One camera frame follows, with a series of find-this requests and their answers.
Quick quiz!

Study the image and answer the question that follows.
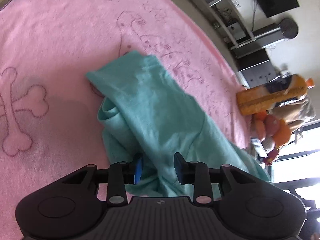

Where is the teal t-shirt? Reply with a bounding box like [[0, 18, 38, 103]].
[[86, 51, 269, 197]]

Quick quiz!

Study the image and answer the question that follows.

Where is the pink cartoon blanket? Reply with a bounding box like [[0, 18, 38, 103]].
[[1, 0, 249, 239]]

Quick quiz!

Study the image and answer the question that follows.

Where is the red orange fruit pile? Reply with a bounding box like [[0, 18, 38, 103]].
[[251, 111, 291, 166]]

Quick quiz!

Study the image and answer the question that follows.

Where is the dark drawer cabinet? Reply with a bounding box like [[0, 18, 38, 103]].
[[237, 49, 277, 88]]

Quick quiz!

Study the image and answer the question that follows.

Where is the orange juice bottle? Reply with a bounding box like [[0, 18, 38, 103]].
[[236, 74, 315, 115]]

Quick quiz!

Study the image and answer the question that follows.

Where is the long silver media shelf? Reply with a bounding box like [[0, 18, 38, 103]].
[[172, 0, 256, 51]]

